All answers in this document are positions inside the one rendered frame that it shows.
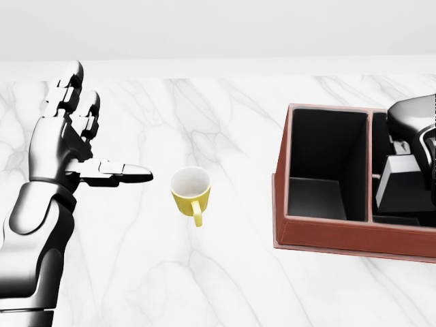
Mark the yellow mug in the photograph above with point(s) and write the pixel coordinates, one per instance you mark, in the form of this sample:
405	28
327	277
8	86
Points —
190	194

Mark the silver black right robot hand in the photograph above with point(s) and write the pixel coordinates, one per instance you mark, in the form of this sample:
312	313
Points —
408	143

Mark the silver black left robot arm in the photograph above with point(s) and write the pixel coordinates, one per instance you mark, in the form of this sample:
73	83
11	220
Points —
30	238

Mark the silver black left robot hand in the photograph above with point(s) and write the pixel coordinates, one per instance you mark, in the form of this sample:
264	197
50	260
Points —
47	143

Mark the red-brown desk caddy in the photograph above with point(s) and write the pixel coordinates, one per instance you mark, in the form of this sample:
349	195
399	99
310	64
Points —
327	235

